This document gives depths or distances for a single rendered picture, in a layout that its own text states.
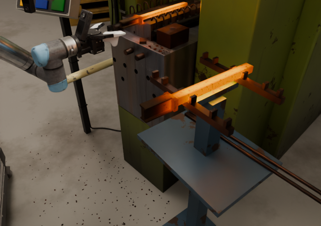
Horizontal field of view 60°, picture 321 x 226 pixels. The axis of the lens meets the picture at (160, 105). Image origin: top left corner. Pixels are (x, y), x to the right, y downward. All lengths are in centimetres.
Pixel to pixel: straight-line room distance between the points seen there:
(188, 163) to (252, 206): 93
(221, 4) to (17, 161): 165
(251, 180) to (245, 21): 57
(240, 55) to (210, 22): 19
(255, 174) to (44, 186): 137
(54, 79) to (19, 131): 132
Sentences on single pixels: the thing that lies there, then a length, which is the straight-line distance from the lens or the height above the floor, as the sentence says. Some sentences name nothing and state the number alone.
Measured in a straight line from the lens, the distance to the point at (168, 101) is 71.
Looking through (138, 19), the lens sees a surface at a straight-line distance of 129.
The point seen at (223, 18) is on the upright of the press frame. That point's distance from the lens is 117.
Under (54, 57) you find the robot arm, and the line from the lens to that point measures 108.
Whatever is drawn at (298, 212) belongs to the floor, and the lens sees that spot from 186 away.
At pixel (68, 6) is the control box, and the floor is 100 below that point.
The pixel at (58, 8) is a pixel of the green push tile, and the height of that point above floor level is 99.
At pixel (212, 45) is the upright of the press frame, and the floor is 93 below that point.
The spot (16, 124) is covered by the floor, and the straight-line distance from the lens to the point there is 248.
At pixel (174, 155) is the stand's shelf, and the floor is 75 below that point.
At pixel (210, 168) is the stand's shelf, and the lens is 91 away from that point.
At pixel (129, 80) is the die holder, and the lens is 143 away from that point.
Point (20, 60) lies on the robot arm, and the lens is 117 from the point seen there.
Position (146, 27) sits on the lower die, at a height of 97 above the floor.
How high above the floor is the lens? 143
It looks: 36 degrees down
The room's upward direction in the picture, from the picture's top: straight up
